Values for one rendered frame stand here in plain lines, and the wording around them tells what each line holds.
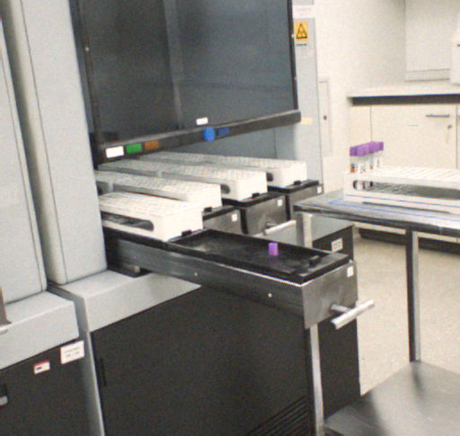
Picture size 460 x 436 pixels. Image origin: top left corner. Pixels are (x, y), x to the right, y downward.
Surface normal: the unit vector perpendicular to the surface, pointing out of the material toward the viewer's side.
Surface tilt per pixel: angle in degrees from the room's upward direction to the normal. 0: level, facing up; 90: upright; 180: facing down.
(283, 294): 90
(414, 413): 0
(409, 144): 90
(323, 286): 90
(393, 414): 0
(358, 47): 90
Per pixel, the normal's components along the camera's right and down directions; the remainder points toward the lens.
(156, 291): 0.70, 0.11
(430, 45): -0.71, 0.22
